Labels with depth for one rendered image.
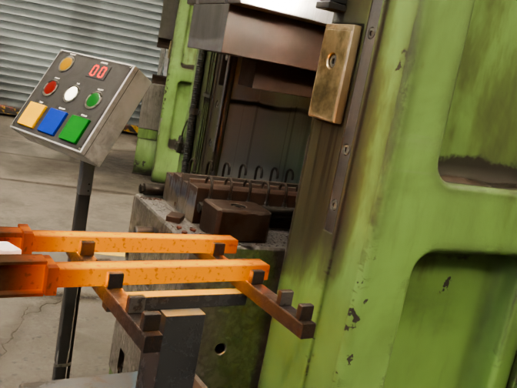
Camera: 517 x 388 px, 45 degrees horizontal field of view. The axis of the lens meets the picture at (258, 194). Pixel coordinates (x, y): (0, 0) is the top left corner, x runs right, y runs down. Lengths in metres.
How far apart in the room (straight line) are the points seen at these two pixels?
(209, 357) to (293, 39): 0.67
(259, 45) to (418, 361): 0.70
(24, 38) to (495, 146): 8.30
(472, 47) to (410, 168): 0.25
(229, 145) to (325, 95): 0.52
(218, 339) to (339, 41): 0.61
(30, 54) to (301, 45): 7.97
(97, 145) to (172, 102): 4.42
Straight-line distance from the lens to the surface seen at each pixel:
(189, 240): 0.98
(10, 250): 0.88
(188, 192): 1.36
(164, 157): 6.17
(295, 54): 1.36
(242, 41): 1.30
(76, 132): 1.73
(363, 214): 1.07
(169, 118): 6.12
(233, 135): 1.61
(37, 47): 9.20
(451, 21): 1.06
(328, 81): 1.15
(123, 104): 1.74
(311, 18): 1.32
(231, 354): 1.31
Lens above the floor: 1.25
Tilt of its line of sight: 11 degrees down
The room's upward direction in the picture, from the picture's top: 11 degrees clockwise
